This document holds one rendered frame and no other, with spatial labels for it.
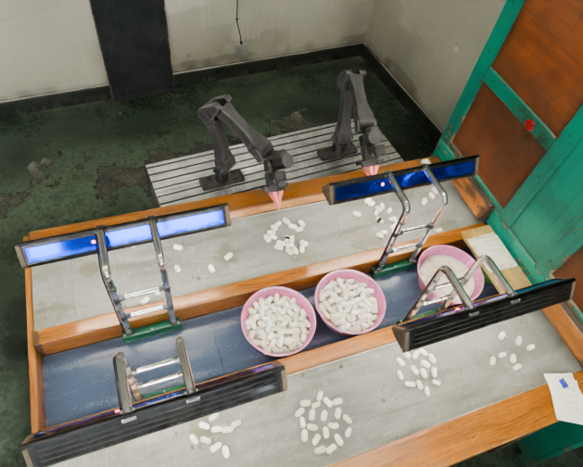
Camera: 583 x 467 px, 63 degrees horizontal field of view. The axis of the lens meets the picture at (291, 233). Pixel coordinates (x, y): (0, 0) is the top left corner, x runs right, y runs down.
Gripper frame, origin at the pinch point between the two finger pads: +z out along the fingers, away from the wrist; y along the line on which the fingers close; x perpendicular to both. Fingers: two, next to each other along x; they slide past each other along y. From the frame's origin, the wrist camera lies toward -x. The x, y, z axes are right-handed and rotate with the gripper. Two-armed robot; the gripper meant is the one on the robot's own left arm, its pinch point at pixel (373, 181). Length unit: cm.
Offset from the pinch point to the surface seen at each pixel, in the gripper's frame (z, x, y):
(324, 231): 16.4, 1.7, -24.5
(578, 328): 63, -53, 43
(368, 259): 29.5, -12.5, -13.9
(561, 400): 83, -58, 27
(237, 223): 7, 10, -58
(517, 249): 37, -26, 46
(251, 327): 42, -19, -66
